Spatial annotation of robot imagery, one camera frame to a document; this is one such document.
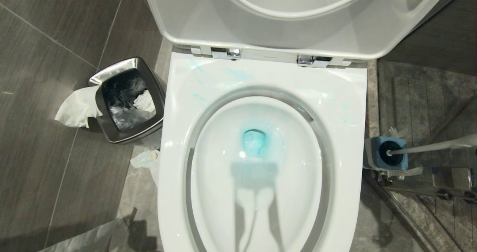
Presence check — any white toilet lid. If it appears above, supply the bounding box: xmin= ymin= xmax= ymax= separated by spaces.
xmin=141 ymin=0 xmax=456 ymax=60

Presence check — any stainless steel trash bin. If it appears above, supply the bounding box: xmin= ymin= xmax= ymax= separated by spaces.
xmin=88 ymin=57 xmax=167 ymax=145

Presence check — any white crumpled paper towel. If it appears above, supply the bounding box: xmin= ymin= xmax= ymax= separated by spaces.
xmin=54 ymin=85 xmax=103 ymax=128

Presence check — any white crumpled tissue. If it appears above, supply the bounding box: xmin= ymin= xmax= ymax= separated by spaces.
xmin=130 ymin=149 xmax=161 ymax=187

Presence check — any white toilet seat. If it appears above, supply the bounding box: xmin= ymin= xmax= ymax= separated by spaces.
xmin=222 ymin=0 xmax=380 ymax=20

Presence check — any white toilet bowl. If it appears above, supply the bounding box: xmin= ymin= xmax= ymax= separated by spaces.
xmin=157 ymin=51 xmax=368 ymax=252

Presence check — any toilet brush handle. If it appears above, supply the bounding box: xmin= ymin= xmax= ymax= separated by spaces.
xmin=386 ymin=133 xmax=477 ymax=156

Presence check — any blue toilet brush holder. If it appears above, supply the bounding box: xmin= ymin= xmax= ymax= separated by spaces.
xmin=364 ymin=136 xmax=409 ymax=170

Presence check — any black bin liner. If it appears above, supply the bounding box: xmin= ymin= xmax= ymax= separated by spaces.
xmin=101 ymin=69 xmax=157 ymax=131

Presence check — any chrome lid hinge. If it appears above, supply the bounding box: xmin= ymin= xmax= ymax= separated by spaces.
xmin=211 ymin=47 xmax=241 ymax=60
xmin=297 ymin=55 xmax=332 ymax=67

